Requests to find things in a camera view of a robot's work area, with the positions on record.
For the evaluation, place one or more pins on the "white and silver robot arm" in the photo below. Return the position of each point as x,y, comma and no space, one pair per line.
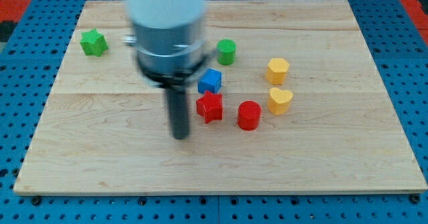
169,39

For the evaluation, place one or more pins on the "red star block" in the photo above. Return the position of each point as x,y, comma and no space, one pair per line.
210,106

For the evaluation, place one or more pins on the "green star block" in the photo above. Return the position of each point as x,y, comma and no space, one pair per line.
93,43

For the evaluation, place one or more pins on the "blue cube block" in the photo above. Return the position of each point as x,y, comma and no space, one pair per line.
211,81

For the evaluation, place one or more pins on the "red cylinder block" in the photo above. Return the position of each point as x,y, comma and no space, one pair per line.
249,114

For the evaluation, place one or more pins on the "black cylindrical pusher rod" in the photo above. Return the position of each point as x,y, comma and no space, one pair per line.
176,99

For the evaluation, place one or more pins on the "green cylinder block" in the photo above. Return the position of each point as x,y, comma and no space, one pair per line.
226,52

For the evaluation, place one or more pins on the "yellow heart block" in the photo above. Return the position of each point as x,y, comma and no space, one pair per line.
279,101

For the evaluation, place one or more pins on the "yellow hexagon block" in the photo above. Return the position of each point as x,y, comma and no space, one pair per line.
277,70

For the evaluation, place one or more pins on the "light wooden board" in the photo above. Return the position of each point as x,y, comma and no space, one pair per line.
104,131

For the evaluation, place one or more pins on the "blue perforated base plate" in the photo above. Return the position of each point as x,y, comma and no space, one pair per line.
32,57

